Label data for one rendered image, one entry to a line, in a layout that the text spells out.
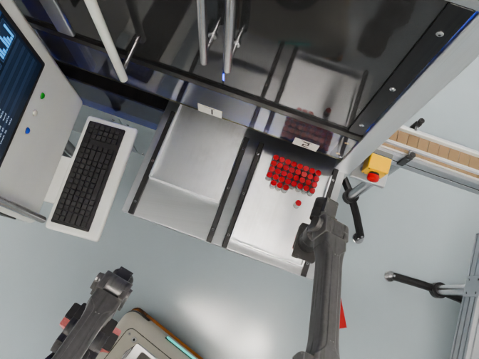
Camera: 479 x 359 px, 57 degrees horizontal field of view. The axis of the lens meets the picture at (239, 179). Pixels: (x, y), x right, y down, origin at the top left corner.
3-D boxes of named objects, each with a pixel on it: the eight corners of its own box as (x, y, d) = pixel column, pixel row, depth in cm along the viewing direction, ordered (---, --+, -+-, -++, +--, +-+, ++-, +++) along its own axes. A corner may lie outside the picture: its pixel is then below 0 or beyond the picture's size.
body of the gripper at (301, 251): (321, 231, 126) (328, 224, 119) (312, 265, 122) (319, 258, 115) (300, 224, 127) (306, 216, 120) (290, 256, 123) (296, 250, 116)
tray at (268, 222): (262, 152, 160) (263, 149, 157) (330, 177, 159) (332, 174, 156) (229, 240, 152) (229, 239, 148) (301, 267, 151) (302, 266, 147)
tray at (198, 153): (184, 95, 165) (184, 91, 161) (251, 119, 164) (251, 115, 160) (150, 178, 156) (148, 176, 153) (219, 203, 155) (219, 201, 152)
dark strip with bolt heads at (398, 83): (329, 152, 149) (450, 1, 72) (341, 157, 149) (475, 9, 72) (328, 155, 149) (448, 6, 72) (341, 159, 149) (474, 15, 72)
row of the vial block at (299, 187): (266, 174, 158) (267, 170, 154) (313, 191, 158) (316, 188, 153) (264, 179, 158) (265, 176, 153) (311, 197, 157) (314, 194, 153)
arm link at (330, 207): (316, 226, 105) (346, 242, 107) (330, 186, 110) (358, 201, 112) (293, 234, 116) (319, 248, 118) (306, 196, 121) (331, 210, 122)
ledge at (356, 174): (358, 143, 165) (361, 141, 164) (392, 154, 165) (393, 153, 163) (348, 177, 162) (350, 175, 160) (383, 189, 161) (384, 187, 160)
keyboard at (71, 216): (90, 121, 168) (88, 119, 166) (125, 131, 168) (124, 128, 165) (51, 221, 158) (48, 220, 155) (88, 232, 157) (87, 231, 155)
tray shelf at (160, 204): (172, 93, 167) (172, 91, 165) (349, 155, 164) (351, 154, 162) (122, 211, 154) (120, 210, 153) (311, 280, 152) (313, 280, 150)
